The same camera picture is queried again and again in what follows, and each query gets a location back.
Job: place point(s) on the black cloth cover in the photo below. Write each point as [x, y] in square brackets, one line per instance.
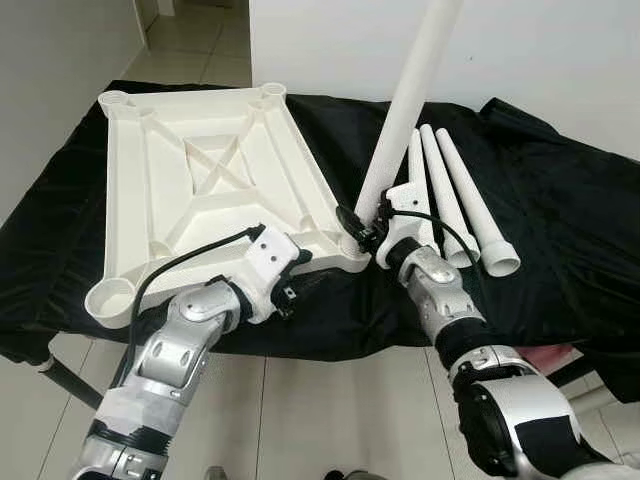
[560, 220]

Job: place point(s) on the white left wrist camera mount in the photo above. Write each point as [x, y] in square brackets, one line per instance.
[270, 265]

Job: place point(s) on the pink soft object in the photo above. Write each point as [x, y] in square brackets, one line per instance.
[545, 355]

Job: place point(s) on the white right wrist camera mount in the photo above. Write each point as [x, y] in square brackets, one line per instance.
[405, 205]

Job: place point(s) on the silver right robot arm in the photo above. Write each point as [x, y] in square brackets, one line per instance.
[440, 290]

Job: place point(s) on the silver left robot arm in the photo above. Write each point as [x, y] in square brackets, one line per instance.
[170, 350]

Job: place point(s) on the grey robot left foot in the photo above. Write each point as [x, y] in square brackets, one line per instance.
[213, 473]

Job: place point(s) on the grey robot foot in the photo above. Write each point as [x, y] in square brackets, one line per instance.
[213, 473]
[345, 475]

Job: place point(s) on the grey robot right foot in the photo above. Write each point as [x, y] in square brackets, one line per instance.
[345, 475]

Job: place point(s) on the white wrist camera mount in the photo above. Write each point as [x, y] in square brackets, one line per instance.
[405, 205]
[270, 265]

